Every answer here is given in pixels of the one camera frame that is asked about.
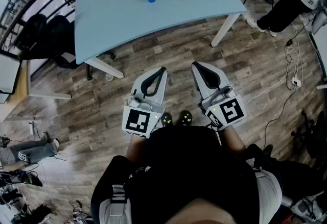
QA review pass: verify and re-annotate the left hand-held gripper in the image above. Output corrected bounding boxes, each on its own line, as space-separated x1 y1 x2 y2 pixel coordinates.
122 66 169 139

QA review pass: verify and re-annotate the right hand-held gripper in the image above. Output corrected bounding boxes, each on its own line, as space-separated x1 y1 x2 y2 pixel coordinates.
191 61 247 132

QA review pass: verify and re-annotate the person's right forearm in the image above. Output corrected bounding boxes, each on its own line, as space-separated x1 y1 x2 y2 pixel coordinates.
219 125 247 154

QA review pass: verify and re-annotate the person's left forearm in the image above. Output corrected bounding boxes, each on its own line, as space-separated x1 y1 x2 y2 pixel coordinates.
127 133 152 165

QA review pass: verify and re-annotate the person's left shoe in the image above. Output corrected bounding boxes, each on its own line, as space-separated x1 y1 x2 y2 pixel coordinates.
160 111 173 127

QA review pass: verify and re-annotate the person's shoe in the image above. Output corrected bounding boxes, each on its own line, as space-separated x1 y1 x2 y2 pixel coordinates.
178 110 193 127
160 111 173 127

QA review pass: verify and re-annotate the person's right shoe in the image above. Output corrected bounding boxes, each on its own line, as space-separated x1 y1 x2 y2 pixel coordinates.
178 110 193 127

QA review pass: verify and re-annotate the white table leg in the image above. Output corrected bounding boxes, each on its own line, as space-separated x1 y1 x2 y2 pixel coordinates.
210 12 242 48
85 57 125 80

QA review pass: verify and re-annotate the person's black shirt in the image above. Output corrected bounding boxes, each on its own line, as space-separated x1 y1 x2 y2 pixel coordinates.
90 125 262 224

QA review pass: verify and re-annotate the black mesh office chair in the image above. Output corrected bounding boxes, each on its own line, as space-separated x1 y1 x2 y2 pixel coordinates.
15 13 49 53
45 14 90 81

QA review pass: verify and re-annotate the black rolling chair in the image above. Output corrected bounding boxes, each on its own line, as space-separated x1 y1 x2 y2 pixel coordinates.
290 110 327 165

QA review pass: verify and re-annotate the white framed wooden desk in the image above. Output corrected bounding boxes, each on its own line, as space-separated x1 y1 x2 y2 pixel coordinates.
0 59 73 123

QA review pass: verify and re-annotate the white cable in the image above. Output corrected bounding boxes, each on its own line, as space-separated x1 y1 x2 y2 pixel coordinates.
244 38 305 105

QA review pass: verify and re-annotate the black cable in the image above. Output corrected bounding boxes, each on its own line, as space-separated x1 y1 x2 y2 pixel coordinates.
262 85 298 142

